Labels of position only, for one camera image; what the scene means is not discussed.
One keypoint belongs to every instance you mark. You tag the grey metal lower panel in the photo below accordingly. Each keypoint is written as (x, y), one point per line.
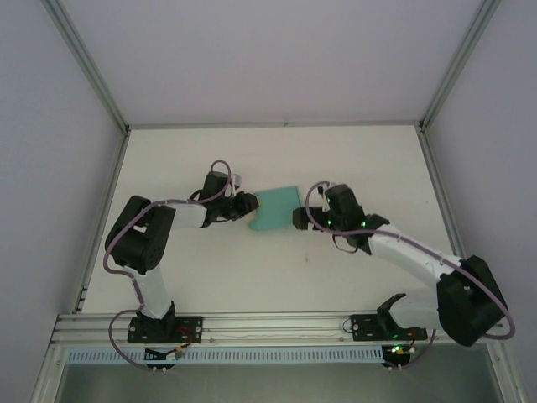
(272, 384)

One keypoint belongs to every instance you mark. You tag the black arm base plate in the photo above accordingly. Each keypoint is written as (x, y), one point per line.
(193, 327)
(365, 327)

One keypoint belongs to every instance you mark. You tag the aluminium mounting rail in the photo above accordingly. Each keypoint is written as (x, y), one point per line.
(272, 325)

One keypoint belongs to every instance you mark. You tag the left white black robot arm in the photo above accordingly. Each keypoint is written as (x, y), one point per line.
(151, 239)

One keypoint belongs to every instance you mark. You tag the aluminium table edge rail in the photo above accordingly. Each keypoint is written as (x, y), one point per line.
(440, 189)
(272, 124)
(111, 184)

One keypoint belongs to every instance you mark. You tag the teal cloth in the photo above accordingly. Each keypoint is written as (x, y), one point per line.
(272, 210)

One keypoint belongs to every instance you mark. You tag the aluminium frame post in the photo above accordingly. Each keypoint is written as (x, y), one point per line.
(90, 67)
(457, 67)

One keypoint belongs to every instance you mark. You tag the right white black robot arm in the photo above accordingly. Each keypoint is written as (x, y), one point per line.
(419, 256)

